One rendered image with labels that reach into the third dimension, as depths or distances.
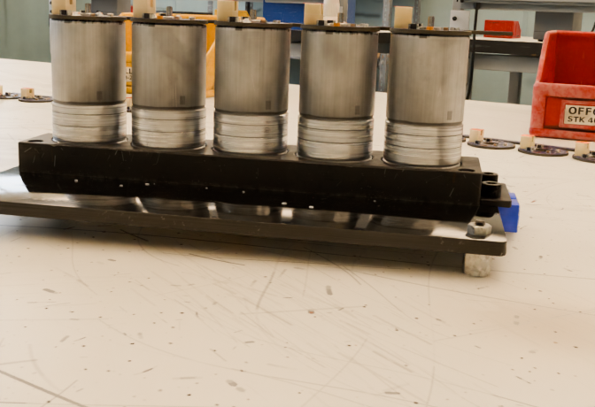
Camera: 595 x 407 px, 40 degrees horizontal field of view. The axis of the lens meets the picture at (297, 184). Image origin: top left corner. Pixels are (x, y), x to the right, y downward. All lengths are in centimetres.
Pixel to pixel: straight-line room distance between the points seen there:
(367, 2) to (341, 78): 483
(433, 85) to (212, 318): 11
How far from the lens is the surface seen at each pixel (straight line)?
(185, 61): 26
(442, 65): 25
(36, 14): 624
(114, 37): 28
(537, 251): 25
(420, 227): 22
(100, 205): 23
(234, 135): 26
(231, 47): 26
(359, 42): 25
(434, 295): 20
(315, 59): 25
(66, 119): 28
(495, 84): 480
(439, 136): 25
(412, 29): 25
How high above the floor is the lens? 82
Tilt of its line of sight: 12 degrees down
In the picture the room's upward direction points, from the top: 2 degrees clockwise
